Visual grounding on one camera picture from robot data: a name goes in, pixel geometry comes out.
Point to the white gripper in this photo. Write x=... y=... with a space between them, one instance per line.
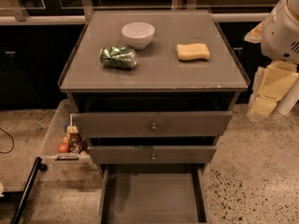
x=279 y=34

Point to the yellow sponge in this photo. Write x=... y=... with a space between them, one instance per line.
x=190 y=52

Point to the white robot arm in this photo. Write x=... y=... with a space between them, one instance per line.
x=278 y=35

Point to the grey drawer cabinet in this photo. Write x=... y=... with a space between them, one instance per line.
x=161 y=82

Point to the grey top drawer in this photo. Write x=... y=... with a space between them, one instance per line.
x=137 y=124

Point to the grey drawer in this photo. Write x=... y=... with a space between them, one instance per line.
x=137 y=124
x=152 y=194
x=141 y=154

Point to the brass top drawer knob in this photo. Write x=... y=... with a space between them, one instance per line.
x=153 y=127

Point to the grey middle drawer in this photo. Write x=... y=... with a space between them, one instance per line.
x=141 y=154

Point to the grey bottom drawer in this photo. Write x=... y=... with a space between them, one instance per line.
x=152 y=194

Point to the white ceramic bowl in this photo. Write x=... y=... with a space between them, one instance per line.
x=138 y=34

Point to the crushed green soda can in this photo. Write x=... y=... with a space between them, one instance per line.
x=118 y=57

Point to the brown snack carton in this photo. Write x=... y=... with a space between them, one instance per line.
x=74 y=139

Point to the red round fruit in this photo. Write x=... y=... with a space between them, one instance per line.
x=63 y=148

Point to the clear plastic storage bin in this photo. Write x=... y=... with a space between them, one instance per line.
x=55 y=136

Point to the black metal bar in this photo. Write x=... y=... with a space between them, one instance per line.
x=37 y=166

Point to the white cylindrical post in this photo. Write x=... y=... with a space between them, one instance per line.
x=289 y=100

